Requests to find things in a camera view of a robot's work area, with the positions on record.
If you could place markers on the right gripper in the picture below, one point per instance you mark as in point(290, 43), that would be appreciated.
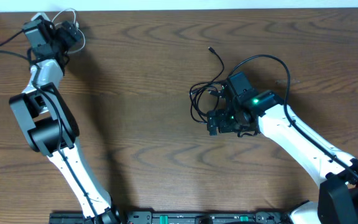
point(222, 126)

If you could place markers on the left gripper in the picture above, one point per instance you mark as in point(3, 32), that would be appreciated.
point(64, 33)

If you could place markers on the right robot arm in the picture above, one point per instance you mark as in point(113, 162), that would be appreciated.
point(335, 172)

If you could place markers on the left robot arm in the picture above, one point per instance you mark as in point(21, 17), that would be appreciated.
point(48, 125)

